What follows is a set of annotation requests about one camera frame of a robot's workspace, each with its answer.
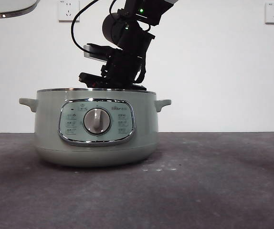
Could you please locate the glass lid with green knob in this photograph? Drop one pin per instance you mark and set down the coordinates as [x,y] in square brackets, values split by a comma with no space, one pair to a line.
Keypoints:
[8,10]

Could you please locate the pale green electric pot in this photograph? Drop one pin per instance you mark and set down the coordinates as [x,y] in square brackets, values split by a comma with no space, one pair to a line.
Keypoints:
[48,119]

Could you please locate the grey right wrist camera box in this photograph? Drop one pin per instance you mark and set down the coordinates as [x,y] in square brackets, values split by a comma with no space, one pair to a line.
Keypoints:
[92,53]

